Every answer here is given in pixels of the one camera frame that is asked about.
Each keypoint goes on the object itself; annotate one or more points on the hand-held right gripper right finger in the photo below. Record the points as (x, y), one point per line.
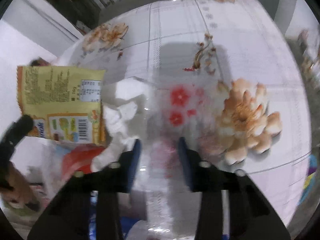
(186, 166)

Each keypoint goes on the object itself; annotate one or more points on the clear plastic bag red flowers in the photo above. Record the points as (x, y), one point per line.
(162, 120)

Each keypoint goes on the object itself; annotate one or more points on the floral plastic tablecloth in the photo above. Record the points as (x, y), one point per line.
(250, 42)

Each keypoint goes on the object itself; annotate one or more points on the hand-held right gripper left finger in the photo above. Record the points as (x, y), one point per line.
(133, 165)

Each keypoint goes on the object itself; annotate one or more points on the white tissue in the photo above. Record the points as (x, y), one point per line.
(122, 115)

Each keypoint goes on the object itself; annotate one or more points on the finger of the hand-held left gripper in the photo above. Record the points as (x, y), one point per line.
(20, 130)

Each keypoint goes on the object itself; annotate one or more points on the person's left hand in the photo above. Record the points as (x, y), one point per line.
(17, 182)

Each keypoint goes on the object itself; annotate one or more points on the yellow snack packet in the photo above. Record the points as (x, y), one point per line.
(57, 92)

